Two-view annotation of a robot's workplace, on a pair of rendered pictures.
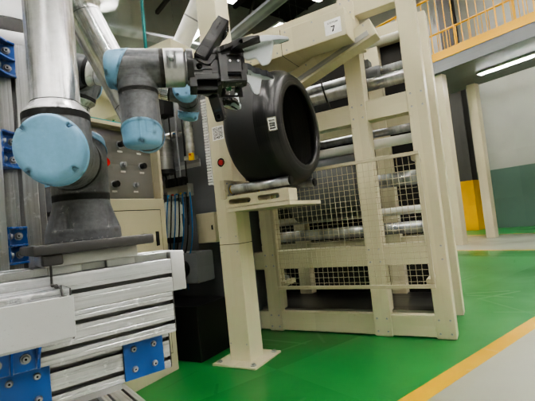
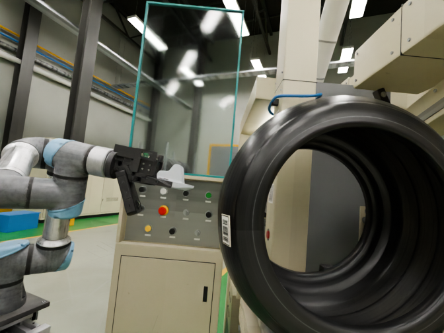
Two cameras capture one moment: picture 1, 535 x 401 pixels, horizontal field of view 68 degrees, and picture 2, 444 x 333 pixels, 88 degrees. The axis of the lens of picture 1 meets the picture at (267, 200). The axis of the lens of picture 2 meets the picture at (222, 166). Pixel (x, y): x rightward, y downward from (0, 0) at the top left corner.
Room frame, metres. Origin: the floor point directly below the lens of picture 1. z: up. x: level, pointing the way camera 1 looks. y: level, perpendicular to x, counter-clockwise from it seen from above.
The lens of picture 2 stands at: (1.46, -0.46, 1.23)
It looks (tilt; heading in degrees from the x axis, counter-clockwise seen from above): 5 degrees up; 60
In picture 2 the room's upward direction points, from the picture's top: 5 degrees clockwise
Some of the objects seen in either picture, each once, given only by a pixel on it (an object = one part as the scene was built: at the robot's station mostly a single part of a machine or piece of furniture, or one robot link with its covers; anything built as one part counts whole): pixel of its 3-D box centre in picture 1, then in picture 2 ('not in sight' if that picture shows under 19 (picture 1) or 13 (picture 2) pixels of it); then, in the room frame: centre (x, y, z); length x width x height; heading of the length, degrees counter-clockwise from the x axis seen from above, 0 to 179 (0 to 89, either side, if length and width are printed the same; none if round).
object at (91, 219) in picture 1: (83, 217); not in sight; (0.86, 0.40, 0.77); 0.15 x 0.15 x 0.10
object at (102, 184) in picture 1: (77, 164); not in sight; (0.85, 0.40, 0.88); 0.13 x 0.12 x 0.14; 12
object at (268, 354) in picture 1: (247, 356); not in sight; (2.16, 0.19, 0.01); 0.27 x 0.27 x 0.02; 60
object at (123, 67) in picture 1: (135, 70); not in sight; (0.76, 0.23, 1.04); 0.11 x 0.08 x 0.09; 102
